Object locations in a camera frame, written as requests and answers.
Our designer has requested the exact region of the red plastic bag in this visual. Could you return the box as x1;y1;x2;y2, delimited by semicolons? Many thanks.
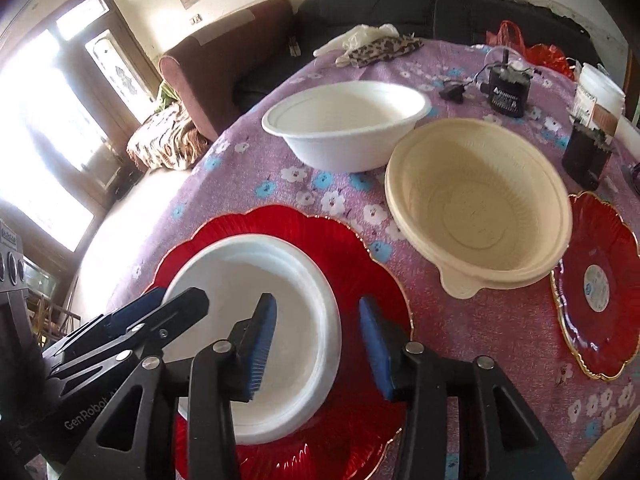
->
486;20;575;80

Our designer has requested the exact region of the white plastic tub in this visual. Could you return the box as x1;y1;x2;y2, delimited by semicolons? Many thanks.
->
570;63;626;136

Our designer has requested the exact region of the wooden glass door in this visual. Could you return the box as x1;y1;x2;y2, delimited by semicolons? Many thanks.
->
1;0;160;278

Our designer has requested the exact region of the white foam plate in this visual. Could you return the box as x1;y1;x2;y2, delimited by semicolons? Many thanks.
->
162;233;343;446

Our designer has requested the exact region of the red scalloped glass plate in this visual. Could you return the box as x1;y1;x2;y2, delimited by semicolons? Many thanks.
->
550;192;639;382

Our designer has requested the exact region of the black cylindrical motor device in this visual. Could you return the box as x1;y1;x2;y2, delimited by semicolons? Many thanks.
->
477;47;535;118

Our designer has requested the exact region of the white cloth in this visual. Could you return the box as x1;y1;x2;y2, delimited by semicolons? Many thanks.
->
314;24;399;58

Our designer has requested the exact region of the beige ribbed plastic bowl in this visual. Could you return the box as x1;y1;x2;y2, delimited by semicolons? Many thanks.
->
385;118;573;299

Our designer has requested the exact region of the black jar with cork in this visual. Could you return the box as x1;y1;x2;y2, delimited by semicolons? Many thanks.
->
562;122;614;191

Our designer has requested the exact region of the white foam bowl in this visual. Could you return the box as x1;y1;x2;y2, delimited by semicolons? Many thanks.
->
262;80;432;174

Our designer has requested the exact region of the beige shallow plate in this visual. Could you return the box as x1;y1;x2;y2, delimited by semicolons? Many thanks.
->
573;408;639;480

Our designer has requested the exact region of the maroon armchair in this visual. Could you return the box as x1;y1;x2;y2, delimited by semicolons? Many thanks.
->
160;0;293;141

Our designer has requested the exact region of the patterned blanket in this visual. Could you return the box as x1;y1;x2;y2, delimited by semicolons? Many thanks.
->
127;102;210;171

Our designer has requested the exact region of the black power adapter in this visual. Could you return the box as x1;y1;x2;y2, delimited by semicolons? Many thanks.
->
439;81;465;104

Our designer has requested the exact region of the black leather sofa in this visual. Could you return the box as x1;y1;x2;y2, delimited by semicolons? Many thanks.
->
232;0;600;113

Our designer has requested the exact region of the leopard print cloth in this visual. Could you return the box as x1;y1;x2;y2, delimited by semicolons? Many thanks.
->
346;35;423;68

